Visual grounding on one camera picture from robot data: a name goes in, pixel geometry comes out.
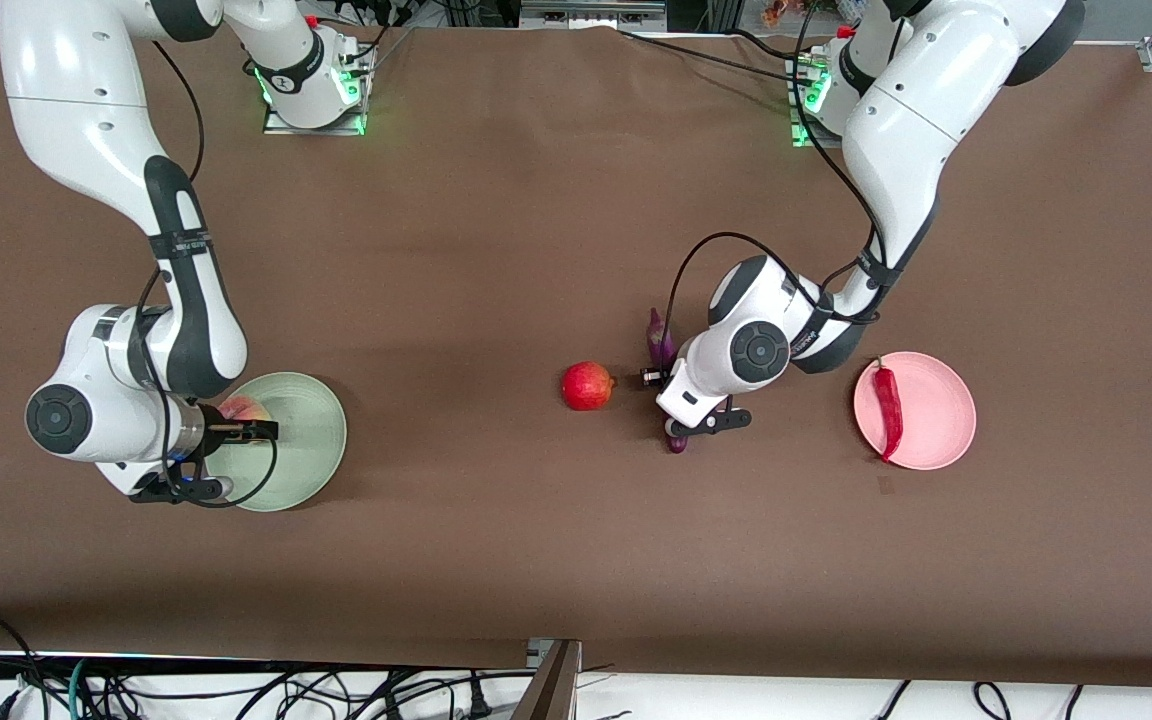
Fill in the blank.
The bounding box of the black cable on table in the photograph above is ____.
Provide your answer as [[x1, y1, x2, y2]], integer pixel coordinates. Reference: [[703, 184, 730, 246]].
[[616, 28, 802, 86]]

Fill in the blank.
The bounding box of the green round plate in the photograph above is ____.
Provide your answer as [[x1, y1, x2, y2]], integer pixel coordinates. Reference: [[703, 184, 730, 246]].
[[204, 372, 348, 513]]

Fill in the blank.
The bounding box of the dark camera stand post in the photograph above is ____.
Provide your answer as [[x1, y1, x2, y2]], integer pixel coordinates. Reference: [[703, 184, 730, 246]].
[[509, 640, 583, 720]]

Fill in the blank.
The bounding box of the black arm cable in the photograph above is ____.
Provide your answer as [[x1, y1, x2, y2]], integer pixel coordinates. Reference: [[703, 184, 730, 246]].
[[661, 0, 887, 376], [136, 40, 282, 509]]

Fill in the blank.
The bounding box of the pink round plate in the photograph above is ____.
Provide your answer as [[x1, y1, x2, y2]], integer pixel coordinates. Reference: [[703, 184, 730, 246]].
[[853, 351, 978, 471]]

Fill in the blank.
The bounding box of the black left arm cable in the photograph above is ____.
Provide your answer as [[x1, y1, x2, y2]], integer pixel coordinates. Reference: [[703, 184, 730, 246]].
[[661, 0, 887, 376]]

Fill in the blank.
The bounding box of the red pomegranate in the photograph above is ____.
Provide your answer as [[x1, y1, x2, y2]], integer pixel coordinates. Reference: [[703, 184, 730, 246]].
[[561, 361, 618, 412]]

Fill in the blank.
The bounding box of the peach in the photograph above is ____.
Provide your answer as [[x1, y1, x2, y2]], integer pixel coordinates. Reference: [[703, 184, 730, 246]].
[[219, 396, 274, 427]]

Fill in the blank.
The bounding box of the grey metal box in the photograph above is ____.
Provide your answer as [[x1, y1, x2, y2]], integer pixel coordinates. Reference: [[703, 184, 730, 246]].
[[519, 0, 669, 31]]

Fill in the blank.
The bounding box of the purple eggplant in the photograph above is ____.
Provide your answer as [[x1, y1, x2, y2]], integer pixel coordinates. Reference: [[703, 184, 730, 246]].
[[647, 307, 690, 454]]

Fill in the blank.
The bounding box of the red chili pepper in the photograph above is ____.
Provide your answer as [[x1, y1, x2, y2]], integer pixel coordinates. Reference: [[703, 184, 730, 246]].
[[871, 357, 906, 464]]

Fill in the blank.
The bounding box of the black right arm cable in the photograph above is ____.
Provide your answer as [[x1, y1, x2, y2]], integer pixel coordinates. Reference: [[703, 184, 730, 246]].
[[136, 40, 282, 509]]

